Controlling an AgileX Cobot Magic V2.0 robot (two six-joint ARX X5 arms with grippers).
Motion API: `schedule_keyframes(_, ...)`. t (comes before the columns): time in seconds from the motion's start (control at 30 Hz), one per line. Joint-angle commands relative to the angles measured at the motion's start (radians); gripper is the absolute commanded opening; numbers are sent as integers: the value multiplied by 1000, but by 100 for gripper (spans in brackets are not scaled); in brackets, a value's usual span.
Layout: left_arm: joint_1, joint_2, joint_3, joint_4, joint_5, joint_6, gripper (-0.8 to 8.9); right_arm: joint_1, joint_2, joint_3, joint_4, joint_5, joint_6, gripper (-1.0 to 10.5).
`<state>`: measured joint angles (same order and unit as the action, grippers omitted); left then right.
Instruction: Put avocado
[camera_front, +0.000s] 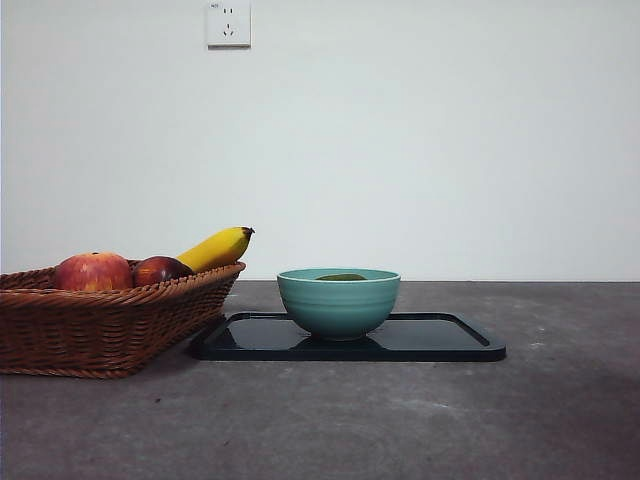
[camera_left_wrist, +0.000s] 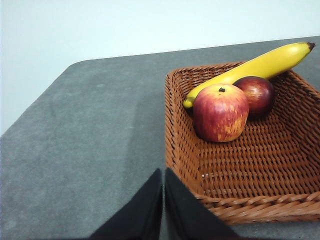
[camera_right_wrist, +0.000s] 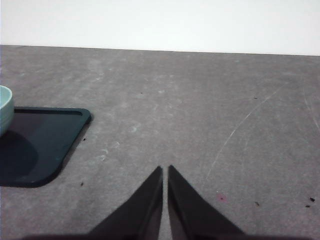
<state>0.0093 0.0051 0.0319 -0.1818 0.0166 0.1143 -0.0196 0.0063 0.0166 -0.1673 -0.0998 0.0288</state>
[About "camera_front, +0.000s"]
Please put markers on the green avocado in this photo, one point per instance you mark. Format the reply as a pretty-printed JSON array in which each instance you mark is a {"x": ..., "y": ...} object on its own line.
[{"x": 340, "y": 276}]

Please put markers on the teal ceramic bowl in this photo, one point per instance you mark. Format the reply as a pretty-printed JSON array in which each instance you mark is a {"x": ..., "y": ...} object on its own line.
[{"x": 340, "y": 310}]

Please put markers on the yellow banana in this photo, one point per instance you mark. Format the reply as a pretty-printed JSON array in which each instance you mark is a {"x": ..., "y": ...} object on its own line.
[{"x": 220, "y": 247}]

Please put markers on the black rectangular tray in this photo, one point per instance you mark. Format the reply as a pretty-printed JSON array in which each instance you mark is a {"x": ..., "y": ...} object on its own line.
[{"x": 430, "y": 340}]

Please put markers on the dark red plum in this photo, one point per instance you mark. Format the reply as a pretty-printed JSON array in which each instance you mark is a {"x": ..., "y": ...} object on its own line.
[{"x": 160, "y": 270}]

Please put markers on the red apple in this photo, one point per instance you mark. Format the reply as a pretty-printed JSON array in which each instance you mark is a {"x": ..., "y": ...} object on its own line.
[{"x": 92, "y": 272}]

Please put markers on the brown wicker basket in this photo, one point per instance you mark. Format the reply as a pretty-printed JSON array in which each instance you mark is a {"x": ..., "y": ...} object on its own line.
[{"x": 100, "y": 330}]

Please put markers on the white wall power socket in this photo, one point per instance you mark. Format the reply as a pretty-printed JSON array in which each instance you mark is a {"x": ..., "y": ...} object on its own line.
[{"x": 229, "y": 30}]

